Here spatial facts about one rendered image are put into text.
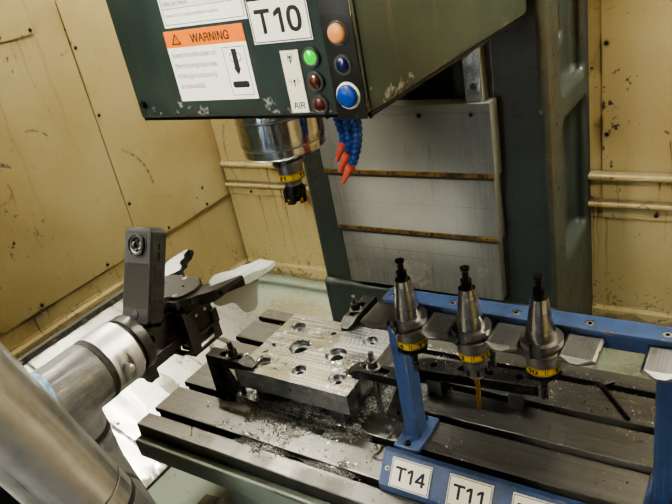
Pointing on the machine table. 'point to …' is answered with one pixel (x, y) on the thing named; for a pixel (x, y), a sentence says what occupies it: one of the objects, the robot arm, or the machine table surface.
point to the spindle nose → (279, 138)
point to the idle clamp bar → (437, 383)
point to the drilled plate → (300, 391)
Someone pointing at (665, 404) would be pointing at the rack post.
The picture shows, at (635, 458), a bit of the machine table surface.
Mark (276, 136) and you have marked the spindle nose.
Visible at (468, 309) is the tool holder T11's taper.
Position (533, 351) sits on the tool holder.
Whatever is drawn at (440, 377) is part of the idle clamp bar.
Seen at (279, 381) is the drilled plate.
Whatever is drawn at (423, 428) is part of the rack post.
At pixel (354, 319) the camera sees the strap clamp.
